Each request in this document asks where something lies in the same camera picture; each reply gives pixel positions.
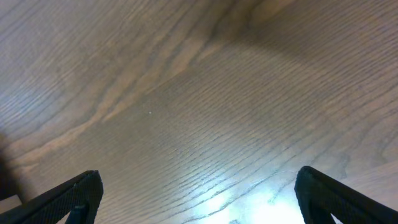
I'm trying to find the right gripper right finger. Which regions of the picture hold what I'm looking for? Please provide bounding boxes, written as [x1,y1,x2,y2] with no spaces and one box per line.
[294,166,397,224]

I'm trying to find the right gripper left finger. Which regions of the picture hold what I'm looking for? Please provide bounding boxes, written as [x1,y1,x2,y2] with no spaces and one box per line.
[1,170,103,224]

